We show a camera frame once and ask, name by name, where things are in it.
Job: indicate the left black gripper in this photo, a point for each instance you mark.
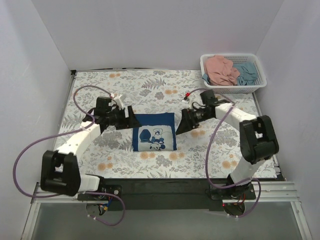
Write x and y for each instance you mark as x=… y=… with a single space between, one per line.
x=127 y=117

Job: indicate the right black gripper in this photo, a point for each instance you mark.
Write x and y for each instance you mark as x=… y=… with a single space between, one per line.
x=188 y=120

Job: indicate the dark blue t shirt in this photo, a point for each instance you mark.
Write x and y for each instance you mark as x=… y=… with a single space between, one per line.
x=156 y=133

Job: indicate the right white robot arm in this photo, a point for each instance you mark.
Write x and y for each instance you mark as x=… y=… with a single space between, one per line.
x=258 y=141

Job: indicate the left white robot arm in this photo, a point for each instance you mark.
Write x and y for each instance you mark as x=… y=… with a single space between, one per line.
x=60 y=173

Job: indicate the pink t shirt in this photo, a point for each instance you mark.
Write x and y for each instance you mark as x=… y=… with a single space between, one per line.
x=221 y=71

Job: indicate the light blue t shirt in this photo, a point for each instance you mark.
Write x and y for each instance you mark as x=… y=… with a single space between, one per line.
x=248 y=74

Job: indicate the white plastic basket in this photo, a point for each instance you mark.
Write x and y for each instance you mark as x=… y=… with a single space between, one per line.
x=236 y=58

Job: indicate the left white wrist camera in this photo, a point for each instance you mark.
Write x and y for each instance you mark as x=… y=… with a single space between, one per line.
x=118 y=99

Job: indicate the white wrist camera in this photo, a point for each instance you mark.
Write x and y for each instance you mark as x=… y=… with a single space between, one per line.
x=118 y=99
x=187 y=97

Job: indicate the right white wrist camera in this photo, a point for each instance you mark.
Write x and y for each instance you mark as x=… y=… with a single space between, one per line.
x=187 y=97

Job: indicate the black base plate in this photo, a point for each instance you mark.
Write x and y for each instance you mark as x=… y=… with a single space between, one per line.
x=167 y=193

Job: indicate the aluminium rail frame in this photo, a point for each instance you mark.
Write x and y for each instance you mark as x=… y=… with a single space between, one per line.
x=271 y=191

